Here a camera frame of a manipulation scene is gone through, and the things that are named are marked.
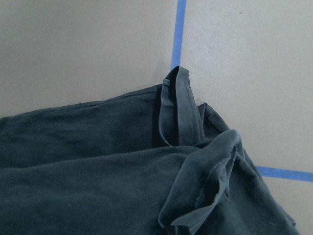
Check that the black t-shirt with logo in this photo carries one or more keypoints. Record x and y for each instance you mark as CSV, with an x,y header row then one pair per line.
x,y
150,162

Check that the brown paper table mat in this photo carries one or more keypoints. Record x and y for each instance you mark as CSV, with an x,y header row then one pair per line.
x,y
251,60

